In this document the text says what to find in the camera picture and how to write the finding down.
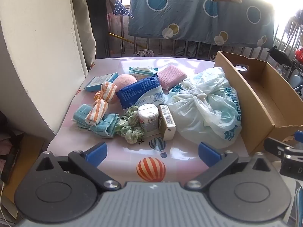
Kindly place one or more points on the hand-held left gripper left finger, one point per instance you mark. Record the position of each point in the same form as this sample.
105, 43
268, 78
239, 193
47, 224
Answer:
97, 155

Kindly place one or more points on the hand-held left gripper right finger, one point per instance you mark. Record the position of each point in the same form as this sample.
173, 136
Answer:
209, 155

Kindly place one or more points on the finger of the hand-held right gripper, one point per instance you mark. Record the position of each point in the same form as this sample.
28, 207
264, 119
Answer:
274, 145

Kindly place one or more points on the teal checked towel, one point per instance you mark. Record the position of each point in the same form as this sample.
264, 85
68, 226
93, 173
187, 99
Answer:
104, 126

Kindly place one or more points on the brown cardboard box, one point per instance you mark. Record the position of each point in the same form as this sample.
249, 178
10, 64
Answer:
251, 113

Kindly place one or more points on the green scrunchie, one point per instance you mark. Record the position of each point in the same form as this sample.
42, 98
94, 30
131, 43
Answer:
131, 130

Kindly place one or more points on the white cylindrical container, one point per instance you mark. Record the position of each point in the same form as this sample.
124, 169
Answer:
148, 118

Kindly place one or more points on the small teal box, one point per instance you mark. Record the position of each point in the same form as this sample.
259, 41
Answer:
99, 81

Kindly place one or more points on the blue white plastic packet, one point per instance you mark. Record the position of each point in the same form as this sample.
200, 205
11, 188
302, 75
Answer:
139, 91

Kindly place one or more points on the pink plush toy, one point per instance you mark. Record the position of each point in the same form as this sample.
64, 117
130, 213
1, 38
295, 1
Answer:
125, 81

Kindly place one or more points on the pink cloth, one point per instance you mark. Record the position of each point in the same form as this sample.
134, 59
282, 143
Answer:
171, 75

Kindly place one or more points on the green striped packet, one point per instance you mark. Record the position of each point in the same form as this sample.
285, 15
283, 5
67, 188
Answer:
142, 72

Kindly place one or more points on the pink balloon print table cover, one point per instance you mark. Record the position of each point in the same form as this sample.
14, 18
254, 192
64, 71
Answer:
132, 151

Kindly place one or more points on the orange striped towel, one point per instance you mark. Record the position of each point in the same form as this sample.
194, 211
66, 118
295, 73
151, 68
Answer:
99, 108

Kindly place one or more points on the white tied plastic bag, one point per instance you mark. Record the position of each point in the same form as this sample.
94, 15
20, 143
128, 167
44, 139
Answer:
203, 108

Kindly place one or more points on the small beige carton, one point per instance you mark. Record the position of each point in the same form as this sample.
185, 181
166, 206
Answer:
168, 123

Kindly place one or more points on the brown cardboard sheet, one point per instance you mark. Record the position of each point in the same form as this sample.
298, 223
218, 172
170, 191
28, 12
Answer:
26, 160

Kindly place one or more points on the black exercise equipment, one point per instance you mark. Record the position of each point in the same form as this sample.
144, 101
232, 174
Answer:
281, 58

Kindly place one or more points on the red bag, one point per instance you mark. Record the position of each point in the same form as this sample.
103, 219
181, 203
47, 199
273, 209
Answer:
299, 53

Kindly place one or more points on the black and white shoe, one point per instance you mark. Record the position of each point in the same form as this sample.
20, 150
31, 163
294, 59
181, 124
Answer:
213, 58

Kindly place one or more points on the grey hanging cloth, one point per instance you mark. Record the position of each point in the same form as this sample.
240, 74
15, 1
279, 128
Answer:
189, 49

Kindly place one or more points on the grey sneaker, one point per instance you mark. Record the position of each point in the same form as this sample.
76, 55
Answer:
139, 52
149, 52

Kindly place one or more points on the yellow stick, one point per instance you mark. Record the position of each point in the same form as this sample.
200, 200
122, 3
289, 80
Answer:
120, 37

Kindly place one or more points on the metal balcony railing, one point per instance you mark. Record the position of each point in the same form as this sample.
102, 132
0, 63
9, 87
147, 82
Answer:
122, 28

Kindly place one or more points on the beige curtain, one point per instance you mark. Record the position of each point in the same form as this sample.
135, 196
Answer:
85, 23

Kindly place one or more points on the blue circle print blanket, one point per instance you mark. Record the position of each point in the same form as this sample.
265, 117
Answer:
189, 16

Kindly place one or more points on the star print cloth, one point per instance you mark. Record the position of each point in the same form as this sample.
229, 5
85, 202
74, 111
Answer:
122, 10

